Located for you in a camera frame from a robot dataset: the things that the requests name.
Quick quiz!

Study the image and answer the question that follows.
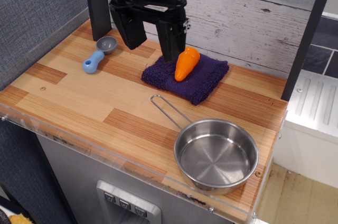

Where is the yellow object bottom left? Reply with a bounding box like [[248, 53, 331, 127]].
[[8, 214, 33, 224]]

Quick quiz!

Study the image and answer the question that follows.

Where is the stainless steel pot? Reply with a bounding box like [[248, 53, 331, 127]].
[[150, 94, 259, 196]]

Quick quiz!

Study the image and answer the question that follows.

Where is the black right frame post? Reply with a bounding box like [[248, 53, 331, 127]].
[[281, 0, 327, 101]]

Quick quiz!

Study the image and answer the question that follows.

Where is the purple folded towel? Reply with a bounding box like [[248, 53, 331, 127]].
[[141, 53, 229, 105]]

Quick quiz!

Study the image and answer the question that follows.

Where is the orange toy carrot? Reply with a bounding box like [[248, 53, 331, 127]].
[[174, 46, 201, 82]]

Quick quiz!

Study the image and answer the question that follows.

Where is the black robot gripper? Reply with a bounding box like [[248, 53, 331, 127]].
[[109, 0, 190, 63]]

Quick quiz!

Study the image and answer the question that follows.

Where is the black frame post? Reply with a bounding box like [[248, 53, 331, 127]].
[[281, 0, 327, 101], [87, 0, 111, 41]]

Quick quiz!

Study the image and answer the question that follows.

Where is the grey toy appliance cabinet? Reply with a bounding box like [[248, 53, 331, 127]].
[[37, 136, 229, 223]]

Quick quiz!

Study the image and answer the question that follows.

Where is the white toy sink unit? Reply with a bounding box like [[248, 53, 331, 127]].
[[273, 70, 337, 187]]

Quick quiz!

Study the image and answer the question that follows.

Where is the blue grey toy scoop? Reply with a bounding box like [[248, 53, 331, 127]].
[[82, 36, 118, 74]]

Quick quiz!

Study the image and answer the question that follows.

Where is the black left frame post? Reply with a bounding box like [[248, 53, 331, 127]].
[[87, 0, 111, 41]]

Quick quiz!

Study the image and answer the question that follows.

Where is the clear acrylic table guard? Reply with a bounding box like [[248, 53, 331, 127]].
[[1, 105, 257, 223]]

